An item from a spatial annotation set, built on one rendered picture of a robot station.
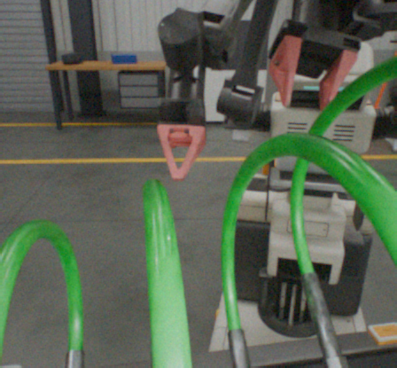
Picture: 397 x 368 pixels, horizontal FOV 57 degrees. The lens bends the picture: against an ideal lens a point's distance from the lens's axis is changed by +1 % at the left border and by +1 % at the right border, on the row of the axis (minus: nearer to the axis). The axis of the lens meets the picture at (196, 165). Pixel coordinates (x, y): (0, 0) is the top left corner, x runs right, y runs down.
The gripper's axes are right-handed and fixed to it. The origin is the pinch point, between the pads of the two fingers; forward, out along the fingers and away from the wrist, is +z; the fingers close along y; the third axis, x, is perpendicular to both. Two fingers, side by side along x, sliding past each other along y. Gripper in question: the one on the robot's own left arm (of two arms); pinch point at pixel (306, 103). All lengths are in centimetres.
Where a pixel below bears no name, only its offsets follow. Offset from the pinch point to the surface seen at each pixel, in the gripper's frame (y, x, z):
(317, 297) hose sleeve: 3.4, -0.2, 22.4
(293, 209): 0.2, 0.4, 13.8
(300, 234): 1.4, 0.9, 16.2
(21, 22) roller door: -309, 461, -339
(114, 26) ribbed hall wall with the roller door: -170, 456, -376
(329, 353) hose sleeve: 4.5, -1.2, 27.2
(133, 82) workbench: -102, 400, -248
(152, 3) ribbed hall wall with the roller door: -116, 424, -413
